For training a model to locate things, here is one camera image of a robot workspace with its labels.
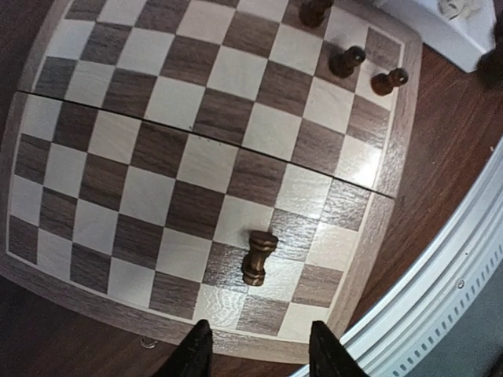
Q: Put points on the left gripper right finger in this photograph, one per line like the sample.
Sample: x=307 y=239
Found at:
x=328 y=357

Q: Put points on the wooden chessboard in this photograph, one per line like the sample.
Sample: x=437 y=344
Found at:
x=149 y=138

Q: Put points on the white divided plastic tray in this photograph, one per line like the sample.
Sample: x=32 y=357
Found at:
x=462 y=41

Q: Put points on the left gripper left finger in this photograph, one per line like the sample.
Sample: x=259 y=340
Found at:
x=193 y=356

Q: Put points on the dark chess pawn piece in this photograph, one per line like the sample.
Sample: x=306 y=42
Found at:
x=383 y=84

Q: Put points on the dark chess rook piece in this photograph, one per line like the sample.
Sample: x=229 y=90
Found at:
x=261 y=246

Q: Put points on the white chess pieces pile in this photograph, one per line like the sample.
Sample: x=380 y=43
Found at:
x=452 y=9

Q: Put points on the aluminium frame rail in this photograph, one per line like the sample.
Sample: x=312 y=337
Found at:
x=432 y=296

